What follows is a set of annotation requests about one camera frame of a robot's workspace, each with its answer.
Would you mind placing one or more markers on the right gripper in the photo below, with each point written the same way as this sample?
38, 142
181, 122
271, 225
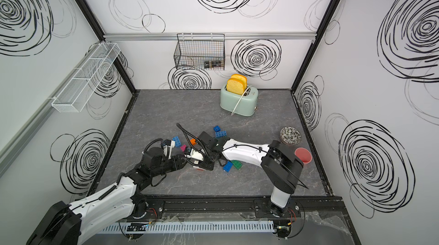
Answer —
208, 167

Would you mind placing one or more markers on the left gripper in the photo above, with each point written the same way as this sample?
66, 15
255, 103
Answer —
179, 161

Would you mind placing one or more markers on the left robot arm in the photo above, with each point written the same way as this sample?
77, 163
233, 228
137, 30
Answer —
76, 222

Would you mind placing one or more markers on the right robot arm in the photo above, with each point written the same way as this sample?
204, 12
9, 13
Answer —
279, 162

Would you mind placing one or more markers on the light blue long brick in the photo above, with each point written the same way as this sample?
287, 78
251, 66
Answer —
177, 141

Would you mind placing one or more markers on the small dark blue brick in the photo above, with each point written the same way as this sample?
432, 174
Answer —
216, 128

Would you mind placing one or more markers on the mint green toaster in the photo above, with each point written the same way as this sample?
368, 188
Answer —
244, 105

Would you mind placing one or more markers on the blue square brick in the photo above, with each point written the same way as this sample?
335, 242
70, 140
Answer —
228, 166

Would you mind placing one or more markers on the green flat brick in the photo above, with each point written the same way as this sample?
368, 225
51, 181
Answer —
236, 164

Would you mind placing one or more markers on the yellow toast slice front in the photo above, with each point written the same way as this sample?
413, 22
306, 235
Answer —
236, 86

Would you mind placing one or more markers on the yellow toast slice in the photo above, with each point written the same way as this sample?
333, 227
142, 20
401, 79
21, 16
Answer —
241, 78
236, 86

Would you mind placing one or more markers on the dark object in basket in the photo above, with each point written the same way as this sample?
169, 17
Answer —
213, 64

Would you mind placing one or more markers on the yellow toast slice back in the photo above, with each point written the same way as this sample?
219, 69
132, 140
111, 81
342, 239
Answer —
241, 78

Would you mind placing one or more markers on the speckled plate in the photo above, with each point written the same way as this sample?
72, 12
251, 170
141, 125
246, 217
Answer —
290, 136

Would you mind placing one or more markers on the pink cup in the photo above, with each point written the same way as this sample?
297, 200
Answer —
304, 155

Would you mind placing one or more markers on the white cable duct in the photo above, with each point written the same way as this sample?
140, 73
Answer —
190, 227

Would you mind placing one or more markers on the black wire basket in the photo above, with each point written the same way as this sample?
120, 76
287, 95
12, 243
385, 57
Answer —
193, 49

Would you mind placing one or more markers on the white wire shelf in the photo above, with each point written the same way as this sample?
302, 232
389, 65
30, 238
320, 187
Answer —
97, 75

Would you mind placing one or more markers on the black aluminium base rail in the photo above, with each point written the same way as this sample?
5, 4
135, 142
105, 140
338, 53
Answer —
258, 205

